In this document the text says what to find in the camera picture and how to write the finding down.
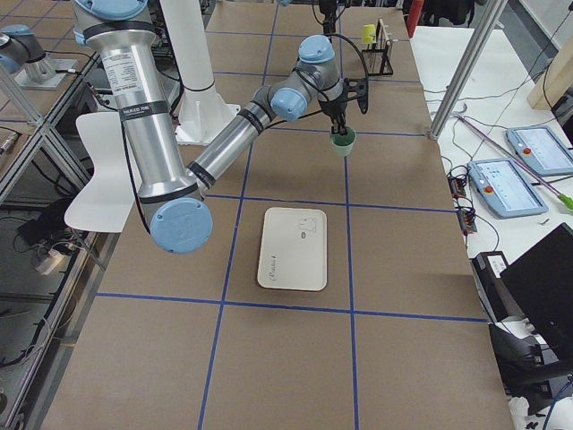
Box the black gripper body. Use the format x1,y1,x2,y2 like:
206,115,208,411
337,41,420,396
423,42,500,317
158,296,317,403
319,0,338,34
319,77,369,124

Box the pale green cup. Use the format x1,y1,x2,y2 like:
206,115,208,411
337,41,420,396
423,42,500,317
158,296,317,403
330,126,356,157

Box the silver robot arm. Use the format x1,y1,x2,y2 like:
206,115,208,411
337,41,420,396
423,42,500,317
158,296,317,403
73,0,369,254
1,1,212,86

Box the yellow cup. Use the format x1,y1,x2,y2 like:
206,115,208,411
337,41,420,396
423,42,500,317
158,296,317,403
361,24,377,46

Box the cream rabbit tray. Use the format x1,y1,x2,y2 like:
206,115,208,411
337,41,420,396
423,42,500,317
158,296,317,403
257,207,328,292

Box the near blue teach pendant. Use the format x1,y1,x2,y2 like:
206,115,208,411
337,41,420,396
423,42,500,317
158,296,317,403
467,158,549,219

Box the blue teach pendant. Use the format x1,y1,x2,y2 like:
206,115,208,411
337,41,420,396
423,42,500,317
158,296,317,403
467,158,549,219
506,125,573,176

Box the far blue teach pendant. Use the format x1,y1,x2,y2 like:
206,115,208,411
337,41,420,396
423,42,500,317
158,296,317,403
506,125,573,176

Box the reacher grabber stick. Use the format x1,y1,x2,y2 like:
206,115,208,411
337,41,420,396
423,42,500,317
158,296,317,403
450,106,572,211

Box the white chair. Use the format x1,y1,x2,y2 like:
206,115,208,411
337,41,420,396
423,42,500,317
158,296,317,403
64,111,141,233

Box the black laptop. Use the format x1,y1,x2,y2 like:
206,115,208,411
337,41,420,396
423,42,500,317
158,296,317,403
501,223,572,359

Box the black wire cup rack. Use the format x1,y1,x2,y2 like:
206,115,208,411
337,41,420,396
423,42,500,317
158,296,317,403
362,18,394,76

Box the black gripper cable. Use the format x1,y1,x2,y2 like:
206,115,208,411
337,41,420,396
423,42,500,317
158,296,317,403
295,33,371,122

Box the white pedestal column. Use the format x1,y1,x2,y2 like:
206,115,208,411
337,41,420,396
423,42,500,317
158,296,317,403
160,0,240,145

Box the aluminium frame post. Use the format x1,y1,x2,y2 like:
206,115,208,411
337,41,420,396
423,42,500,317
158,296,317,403
428,0,508,141

